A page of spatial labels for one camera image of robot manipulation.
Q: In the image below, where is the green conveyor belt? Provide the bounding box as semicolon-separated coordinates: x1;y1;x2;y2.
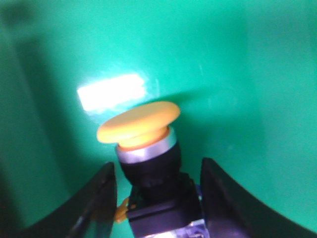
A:
0;0;317;236

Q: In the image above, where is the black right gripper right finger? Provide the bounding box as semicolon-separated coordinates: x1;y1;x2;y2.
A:
200;158;317;238

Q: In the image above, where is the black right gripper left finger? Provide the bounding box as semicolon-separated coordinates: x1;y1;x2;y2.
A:
19;162;117;238

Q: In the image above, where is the yellow mushroom push button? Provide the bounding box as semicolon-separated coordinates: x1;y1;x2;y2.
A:
97;101;209;238

